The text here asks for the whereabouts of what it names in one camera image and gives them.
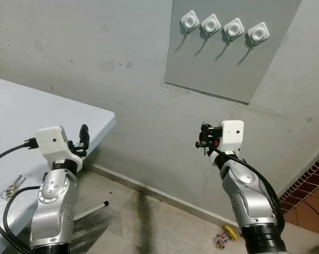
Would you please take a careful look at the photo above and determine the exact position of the small yellow colourful toy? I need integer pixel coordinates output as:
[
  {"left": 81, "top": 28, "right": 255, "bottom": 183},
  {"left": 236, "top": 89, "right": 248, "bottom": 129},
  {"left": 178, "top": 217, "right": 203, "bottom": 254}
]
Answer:
[{"left": 213, "top": 225, "right": 239, "bottom": 250}]

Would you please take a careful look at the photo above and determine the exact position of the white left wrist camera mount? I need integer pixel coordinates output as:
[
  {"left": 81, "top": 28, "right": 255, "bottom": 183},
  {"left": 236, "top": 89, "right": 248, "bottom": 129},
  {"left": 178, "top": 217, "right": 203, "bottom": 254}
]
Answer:
[{"left": 34, "top": 126, "right": 84, "bottom": 171}]

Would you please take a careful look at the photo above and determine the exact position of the grey wall board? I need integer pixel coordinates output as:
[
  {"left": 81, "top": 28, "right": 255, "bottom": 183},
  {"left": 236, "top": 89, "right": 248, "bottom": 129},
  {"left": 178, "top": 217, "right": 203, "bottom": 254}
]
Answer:
[{"left": 164, "top": 0, "right": 303, "bottom": 105}]

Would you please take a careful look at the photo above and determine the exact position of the white folding table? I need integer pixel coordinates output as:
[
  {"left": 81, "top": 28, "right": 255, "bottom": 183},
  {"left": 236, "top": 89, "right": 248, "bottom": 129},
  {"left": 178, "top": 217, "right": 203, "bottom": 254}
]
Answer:
[{"left": 0, "top": 75, "right": 117, "bottom": 254}]

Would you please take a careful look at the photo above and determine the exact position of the white metal table leg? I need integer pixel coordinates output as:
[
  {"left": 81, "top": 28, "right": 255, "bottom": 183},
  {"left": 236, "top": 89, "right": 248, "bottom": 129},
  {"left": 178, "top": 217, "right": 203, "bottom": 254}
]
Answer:
[{"left": 74, "top": 200, "right": 110, "bottom": 221}]

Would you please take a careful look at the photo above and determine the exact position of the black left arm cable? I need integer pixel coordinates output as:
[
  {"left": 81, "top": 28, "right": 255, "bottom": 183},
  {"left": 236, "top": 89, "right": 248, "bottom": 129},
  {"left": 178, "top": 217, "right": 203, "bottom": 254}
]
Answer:
[{"left": 0, "top": 138, "right": 41, "bottom": 254}]

